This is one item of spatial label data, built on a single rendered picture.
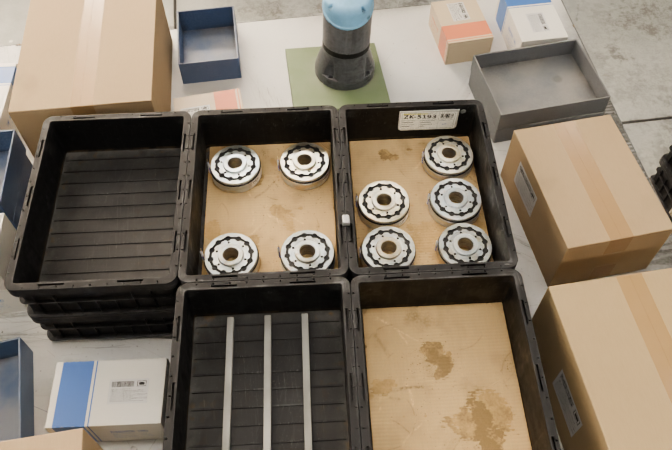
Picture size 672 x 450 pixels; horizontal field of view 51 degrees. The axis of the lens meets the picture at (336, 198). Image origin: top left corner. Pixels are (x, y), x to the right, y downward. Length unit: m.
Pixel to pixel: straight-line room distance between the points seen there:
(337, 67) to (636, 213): 0.75
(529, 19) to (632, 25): 1.39
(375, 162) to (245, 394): 0.56
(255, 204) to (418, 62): 0.67
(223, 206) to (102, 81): 0.40
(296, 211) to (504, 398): 0.53
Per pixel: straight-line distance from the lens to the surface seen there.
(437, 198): 1.43
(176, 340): 1.22
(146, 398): 1.35
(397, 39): 1.96
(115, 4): 1.83
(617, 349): 1.30
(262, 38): 1.97
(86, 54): 1.72
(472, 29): 1.90
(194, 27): 2.01
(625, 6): 3.37
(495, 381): 1.30
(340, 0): 1.68
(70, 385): 1.40
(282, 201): 1.45
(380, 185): 1.44
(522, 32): 1.90
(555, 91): 1.82
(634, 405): 1.28
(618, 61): 3.10
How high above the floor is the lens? 2.02
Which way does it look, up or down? 55 degrees down
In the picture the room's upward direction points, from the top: straight up
